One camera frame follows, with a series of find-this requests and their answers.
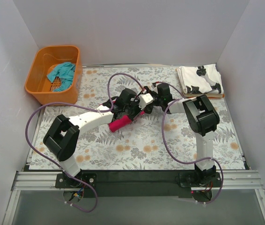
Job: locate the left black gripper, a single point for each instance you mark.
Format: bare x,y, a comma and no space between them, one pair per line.
132,112

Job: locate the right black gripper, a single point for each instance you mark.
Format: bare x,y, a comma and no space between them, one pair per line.
148,108

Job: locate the magenta t shirt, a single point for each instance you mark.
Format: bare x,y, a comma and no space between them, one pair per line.
121,119

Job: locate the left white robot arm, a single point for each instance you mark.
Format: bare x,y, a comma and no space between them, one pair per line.
62,137

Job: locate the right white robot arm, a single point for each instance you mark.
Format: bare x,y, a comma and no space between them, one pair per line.
203,120

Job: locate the floral patterned table mat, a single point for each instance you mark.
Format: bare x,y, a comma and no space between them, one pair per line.
139,145

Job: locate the white printed folded t shirt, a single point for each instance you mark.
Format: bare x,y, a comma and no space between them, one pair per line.
204,79

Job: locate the beige folded t shirt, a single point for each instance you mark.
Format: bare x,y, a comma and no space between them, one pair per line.
209,95

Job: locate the teal t shirt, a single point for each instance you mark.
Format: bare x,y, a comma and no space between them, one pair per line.
65,72

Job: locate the orange plastic basket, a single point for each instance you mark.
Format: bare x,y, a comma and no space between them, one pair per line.
39,86

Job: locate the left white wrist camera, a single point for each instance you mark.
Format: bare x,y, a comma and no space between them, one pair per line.
145,99

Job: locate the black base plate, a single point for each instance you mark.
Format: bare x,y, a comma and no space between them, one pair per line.
137,183

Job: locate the aluminium frame rail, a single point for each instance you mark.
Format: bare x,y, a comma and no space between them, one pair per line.
45,180

